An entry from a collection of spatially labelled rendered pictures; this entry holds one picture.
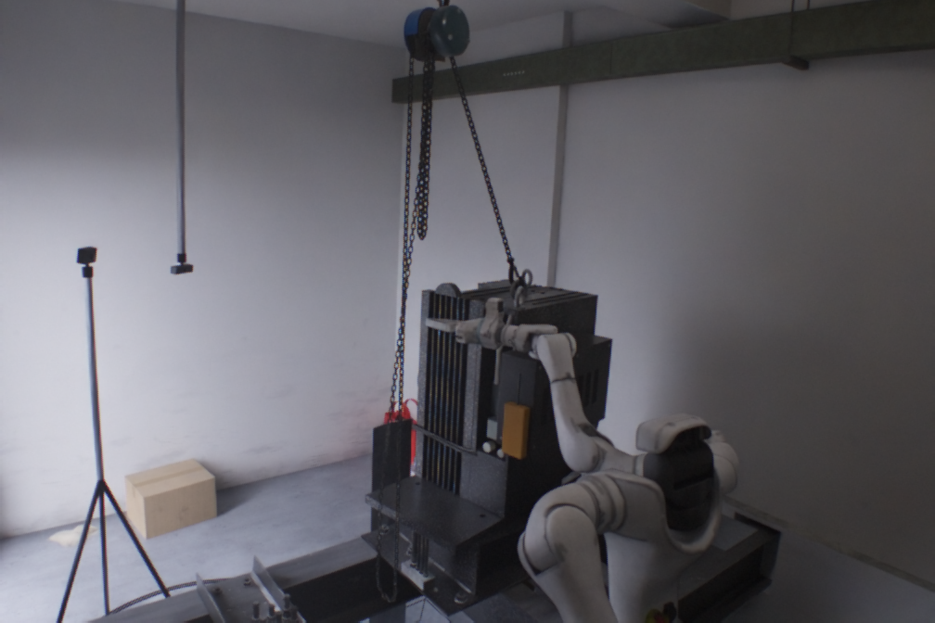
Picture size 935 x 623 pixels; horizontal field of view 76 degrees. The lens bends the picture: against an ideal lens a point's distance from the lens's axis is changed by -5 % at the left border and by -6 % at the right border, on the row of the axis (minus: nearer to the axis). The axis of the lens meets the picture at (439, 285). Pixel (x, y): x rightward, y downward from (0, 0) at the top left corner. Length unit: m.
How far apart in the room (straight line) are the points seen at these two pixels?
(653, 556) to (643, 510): 0.10
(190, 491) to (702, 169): 3.15
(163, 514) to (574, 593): 3.15
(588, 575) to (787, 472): 1.95
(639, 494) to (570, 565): 0.17
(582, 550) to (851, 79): 2.10
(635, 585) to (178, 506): 3.09
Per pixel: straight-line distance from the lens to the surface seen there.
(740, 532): 2.92
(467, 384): 2.18
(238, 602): 2.27
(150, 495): 3.87
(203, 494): 4.00
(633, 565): 1.22
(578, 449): 1.51
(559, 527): 1.02
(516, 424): 1.95
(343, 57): 4.33
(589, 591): 1.04
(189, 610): 2.28
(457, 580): 2.32
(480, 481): 2.26
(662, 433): 1.10
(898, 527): 2.81
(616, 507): 1.11
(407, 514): 2.23
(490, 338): 1.71
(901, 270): 2.62
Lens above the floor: 2.00
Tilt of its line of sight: 9 degrees down
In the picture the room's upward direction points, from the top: 3 degrees clockwise
